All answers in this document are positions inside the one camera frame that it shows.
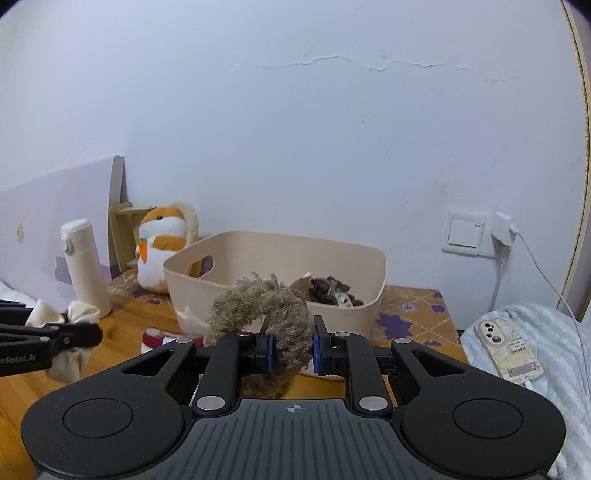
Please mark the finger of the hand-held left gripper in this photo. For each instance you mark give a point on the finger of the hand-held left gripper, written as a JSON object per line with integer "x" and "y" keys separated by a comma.
{"x": 74, "y": 336}
{"x": 11, "y": 304}

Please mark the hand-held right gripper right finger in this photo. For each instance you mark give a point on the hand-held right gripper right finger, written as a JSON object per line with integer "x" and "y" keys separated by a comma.
{"x": 316, "y": 354}

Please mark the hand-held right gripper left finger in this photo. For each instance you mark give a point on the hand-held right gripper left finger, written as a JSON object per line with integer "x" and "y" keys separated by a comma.
{"x": 270, "y": 354}

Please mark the cream satin scrunchie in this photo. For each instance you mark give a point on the cream satin scrunchie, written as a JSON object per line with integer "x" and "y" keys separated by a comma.
{"x": 53, "y": 316}

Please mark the brown fuzzy scrunchie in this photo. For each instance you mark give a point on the brown fuzzy scrunchie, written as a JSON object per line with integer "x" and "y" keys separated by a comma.
{"x": 286, "y": 314}

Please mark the beige plastic storage container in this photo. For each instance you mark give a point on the beige plastic storage container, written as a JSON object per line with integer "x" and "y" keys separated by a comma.
{"x": 198, "y": 295}

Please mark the white bedding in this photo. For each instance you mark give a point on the white bedding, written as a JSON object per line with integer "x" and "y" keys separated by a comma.
{"x": 14, "y": 293}

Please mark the cream thermos bottle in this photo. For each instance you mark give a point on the cream thermos bottle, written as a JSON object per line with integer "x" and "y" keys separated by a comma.
{"x": 85, "y": 272}

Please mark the pale purple board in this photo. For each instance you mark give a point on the pale purple board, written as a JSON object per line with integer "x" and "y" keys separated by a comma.
{"x": 51, "y": 207}

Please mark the purple floral table mat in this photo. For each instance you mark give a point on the purple floral table mat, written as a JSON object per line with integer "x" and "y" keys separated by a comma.
{"x": 415, "y": 314}

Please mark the wooden stand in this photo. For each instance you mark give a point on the wooden stand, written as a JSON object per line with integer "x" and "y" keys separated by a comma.
{"x": 122, "y": 230}

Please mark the orange white hamster plush toy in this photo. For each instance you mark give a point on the orange white hamster plush toy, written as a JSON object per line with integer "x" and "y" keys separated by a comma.
{"x": 159, "y": 249}

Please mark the phone in patterned case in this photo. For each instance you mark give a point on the phone in patterned case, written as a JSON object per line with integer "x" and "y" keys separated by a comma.
{"x": 508, "y": 350}

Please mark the white charger plug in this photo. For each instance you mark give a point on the white charger plug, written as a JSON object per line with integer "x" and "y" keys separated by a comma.
{"x": 502, "y": 233}

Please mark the blue striped blanket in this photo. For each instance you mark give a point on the blue striped blanket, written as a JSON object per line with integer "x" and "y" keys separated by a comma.
{"x": 545, "y": 415}

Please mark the white wall switch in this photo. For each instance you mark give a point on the white wall switch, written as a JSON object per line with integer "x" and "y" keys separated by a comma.
{"x": 464, "y": 231}

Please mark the wooden door frame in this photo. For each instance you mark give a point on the wooden door frame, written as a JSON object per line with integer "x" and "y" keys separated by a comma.
{"x": 579, "y": 184}

